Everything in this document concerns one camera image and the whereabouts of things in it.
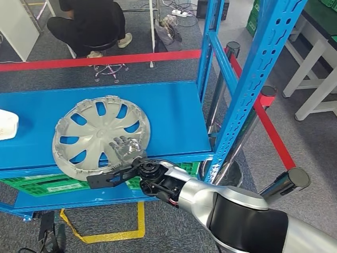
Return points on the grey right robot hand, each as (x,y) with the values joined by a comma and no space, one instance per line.
(130,150)

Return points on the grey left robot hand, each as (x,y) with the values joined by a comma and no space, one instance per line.
(60,241)

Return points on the silver plastic wheel hubcap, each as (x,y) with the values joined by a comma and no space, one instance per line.
(89,134)

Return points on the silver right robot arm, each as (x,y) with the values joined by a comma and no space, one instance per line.
(200,195)

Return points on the blue metal shelf rack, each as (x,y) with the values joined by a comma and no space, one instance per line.
(171,111)

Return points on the white plastic part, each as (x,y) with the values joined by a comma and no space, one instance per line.
(7,125)

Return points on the white workbench dark top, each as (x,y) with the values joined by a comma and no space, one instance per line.
(316,14)

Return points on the white workbench green top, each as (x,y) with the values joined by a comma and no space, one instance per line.
(334,39)

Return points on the green plastic folding crate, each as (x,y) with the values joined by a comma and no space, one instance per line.
(32,190)
(10,181)
(193,169)
(134,183)

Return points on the yellow floor tape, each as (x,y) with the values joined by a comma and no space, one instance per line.
(141,220)

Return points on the black round stool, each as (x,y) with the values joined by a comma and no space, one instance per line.
(109,69)

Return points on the red barrier belt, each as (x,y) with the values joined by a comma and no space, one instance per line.
(276,139)
(234,64)
(105,60)

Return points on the grey bag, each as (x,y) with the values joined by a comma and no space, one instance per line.
(163,38)

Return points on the white table leg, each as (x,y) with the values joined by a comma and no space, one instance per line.
(151,24)

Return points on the person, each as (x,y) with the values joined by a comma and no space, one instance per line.
(89,21)

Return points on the white power strip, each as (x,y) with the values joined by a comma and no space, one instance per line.
(182,13)

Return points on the black box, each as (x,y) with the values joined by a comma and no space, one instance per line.
(225,10)

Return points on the green crate stack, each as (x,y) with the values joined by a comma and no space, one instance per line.
(252,21)

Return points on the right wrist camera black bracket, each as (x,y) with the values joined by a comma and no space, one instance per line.
(99,181)

